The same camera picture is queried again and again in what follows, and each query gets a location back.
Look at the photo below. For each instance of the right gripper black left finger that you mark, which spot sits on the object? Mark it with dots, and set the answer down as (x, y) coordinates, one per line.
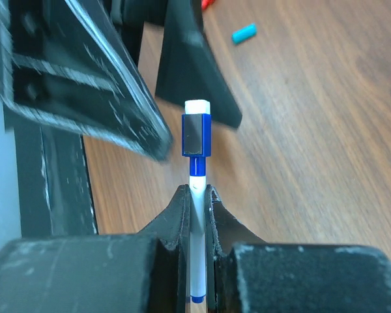
(142, 272)

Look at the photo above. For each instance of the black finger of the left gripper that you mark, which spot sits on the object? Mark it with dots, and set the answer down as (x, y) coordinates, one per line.
(63, 64)
(188, 69)

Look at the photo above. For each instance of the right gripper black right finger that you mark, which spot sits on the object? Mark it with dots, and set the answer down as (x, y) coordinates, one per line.
(248, 274)

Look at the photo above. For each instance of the blue marker cap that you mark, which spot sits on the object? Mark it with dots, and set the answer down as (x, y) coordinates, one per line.
(196, 129)

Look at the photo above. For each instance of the teal marker cap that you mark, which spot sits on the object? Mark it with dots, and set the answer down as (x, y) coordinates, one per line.
(244, 34)

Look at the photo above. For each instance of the red marker cap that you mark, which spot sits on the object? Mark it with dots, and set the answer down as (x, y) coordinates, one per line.
(206, 3)

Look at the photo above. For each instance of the blue marker pen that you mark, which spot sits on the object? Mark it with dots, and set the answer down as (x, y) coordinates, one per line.
(197, 184)

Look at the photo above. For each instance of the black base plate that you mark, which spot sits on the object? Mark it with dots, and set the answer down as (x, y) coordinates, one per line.
(54, 188)

